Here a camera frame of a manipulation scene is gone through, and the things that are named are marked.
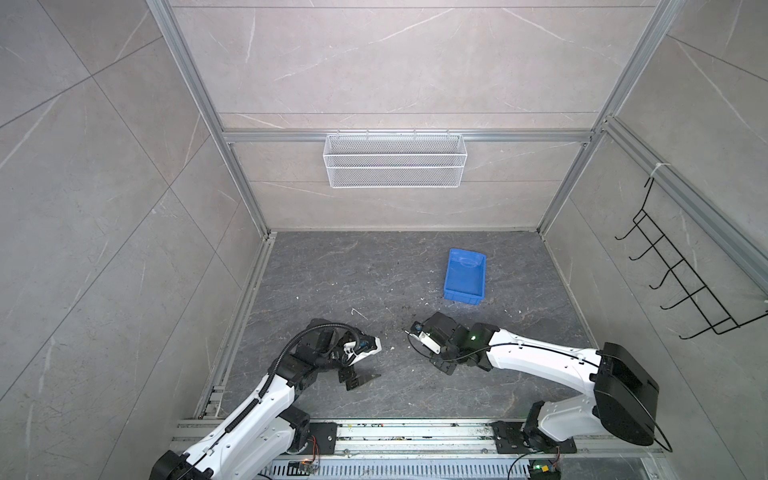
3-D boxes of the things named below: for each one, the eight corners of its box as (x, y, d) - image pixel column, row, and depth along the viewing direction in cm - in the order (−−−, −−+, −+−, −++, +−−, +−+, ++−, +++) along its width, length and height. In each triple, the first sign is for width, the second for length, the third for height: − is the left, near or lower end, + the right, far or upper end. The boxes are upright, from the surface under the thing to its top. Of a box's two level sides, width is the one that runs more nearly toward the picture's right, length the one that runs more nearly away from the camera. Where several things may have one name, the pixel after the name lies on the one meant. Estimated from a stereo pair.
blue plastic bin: (440, 298, 102) (443, 289, 98) (448, 253, 116) (450, 243, 111) (480, 307, 100) (484, 297, 96) (483, 259, 114) (486, 249, 109)
